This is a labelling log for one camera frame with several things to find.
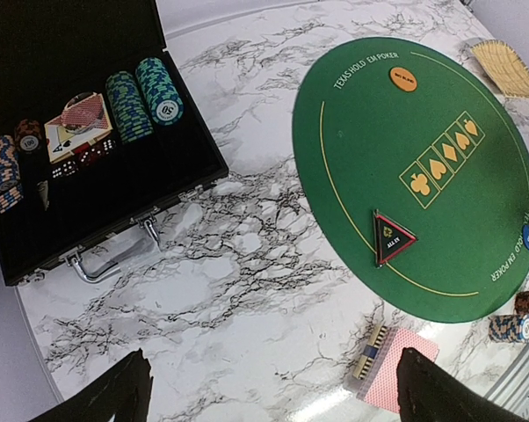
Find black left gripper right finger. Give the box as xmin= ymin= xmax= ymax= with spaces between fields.
xmin=396 ymin=347 xmax=522 ymax=422

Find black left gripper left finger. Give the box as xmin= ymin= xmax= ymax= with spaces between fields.
xmin=35 ymin=349 xmax=153 ymax=421

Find blue tan 10 chip stack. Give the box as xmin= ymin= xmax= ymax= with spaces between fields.
xmin=488 ymin=315 xmax=529 ymax=343

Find orange big blind button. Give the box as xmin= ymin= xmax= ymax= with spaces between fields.
xmin=389 ymin=67 xmax=418 ymax=92

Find red backed card deck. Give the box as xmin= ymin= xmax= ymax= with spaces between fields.
xmin=351 ymin=325 xmax=441 ymax=413

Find green round poker mat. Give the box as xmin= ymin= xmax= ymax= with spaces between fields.
xmin=292 ymin=37 xmax=529 ymax=323

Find black triangular all-in marker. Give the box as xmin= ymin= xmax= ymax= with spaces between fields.
xmin=373 ymin=209 xmax=418 ymax=267

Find small silver case keys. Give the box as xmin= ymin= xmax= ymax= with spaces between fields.
xmin=37 ymin=180 xmax=49 ymax=211

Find red dice set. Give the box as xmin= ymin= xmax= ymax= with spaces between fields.
xmin=52 ymin=139 xmax=117 ymax=178

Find tan blue chip row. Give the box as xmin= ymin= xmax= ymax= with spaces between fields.
xmin=0 ymin=135 xmax=24 ymax=214

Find dark green chip row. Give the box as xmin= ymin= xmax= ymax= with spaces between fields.
xmin=105 ymin=71 xmax=154 ymax=144

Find black poker chip case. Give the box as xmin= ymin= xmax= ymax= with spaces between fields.
xmin=0 ymin=1 xmax=228 ymax=286

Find boxed playing card deck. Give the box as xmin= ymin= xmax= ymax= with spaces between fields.
xmin=44 ymin=92 xmax=112 ymax=164

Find clear round dealer button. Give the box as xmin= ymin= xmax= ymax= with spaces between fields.
xmin=62 ymin=92 xmax=104 ymax=133

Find teal 50 chip row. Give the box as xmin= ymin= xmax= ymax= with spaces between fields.
xmin=135 ymin=57 xmax=185 ymax=126

